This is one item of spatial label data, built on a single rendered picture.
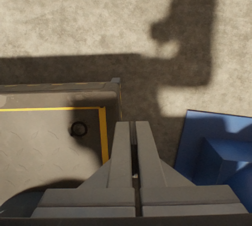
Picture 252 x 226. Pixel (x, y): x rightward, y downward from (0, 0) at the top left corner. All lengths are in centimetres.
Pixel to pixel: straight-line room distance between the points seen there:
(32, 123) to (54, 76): 28
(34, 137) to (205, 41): 53
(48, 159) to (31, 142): 5
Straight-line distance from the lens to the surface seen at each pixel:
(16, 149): 42
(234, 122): 72
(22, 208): 45
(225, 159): 59
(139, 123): 15
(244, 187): 59
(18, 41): 67
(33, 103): 36
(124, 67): 59
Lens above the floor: 58
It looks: 74 degrees down
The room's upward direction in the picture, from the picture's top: 179 degrees counter-clockwise
